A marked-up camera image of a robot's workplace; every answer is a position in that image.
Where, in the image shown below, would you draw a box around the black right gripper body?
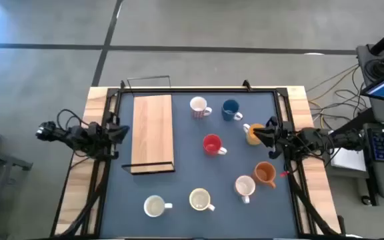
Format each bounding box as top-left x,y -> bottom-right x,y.
267,115 -> 296,160

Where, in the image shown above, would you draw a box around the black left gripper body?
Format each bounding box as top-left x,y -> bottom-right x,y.
90,113 -> 120,160

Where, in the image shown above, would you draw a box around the yellow mug orange inside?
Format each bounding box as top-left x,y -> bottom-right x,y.
243,123 -> 266,147

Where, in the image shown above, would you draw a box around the blue mug white handle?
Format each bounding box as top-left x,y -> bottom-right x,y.
221,99 -> 244,122

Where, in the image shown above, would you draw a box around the grey diamond pattern mug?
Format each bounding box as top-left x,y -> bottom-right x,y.
234,175 -> 257,205

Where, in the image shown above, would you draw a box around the red mug white handle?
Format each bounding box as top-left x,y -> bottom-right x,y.
202,133 -> 228,157

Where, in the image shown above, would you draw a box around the white mug red pattern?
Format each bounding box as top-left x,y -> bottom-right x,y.
189,96 -> 213,120

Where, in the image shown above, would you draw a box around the green leaf pattern mug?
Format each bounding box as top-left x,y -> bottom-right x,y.
143,195 -> 173,218

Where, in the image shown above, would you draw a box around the orange floral pattern mug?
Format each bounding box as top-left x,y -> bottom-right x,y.
188,187 -> 216,212

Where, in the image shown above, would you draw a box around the orange-brown mug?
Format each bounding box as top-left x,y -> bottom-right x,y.
252,161 -> 277,189

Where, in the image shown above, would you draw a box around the white paper sign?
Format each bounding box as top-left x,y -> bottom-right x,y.
330,148 -> 368,173

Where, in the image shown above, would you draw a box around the blue table mat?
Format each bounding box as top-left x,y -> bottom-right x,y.
99,91 -> 299,239

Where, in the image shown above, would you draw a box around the wooden shelf with black frame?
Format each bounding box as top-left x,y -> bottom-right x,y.
121,75 -> 176,175

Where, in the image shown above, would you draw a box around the black cable bundle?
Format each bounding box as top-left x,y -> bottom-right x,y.
57,156 -> 113,238
287,159 -> 341,237

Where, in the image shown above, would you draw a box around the yellow floor cable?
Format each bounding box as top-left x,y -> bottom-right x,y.
307,65 -> 359,101

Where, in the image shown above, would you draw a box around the black floor cable tangle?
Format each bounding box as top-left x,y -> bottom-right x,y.
307,66 -> 369,124

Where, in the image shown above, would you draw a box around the black table frame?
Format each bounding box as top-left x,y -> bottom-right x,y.
50,79 -> 343,239

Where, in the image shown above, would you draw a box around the coiled black cable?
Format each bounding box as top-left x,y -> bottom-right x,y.
363,58 -> 384,83

